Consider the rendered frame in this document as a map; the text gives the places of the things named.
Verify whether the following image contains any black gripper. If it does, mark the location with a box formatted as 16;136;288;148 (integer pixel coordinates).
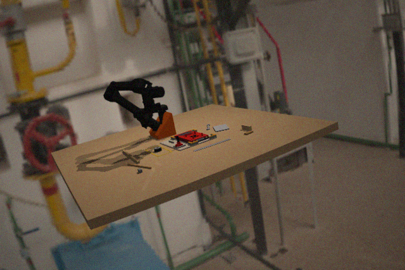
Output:
134;98;168;129

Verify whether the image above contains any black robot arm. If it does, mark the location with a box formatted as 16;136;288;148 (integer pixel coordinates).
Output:
103;78;165;131

